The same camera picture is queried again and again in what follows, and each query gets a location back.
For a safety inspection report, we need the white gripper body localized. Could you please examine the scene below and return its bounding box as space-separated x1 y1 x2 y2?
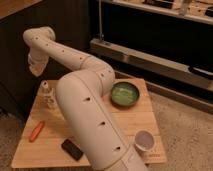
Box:
28 49 49 77

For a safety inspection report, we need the clear plastic bottle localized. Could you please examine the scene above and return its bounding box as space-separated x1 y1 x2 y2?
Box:
41 80 57 109

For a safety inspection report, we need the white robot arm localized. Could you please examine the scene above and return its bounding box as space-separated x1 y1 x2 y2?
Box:
23 27 148 171

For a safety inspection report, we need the wooden cabinet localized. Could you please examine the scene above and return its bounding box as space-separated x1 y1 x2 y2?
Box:
0 0 90 118

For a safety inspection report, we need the black rectangular box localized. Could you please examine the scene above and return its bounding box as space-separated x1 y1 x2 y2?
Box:
61 139 83 161

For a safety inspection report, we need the green bowl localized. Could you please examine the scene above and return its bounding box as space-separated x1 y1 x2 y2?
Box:
110 81 140 107

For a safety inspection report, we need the translucent plastic cup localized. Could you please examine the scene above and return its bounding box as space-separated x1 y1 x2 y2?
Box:
134 130 155 153

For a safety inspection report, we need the dark metal shelf rack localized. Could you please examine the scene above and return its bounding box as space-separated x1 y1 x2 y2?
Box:
89 0 213 114

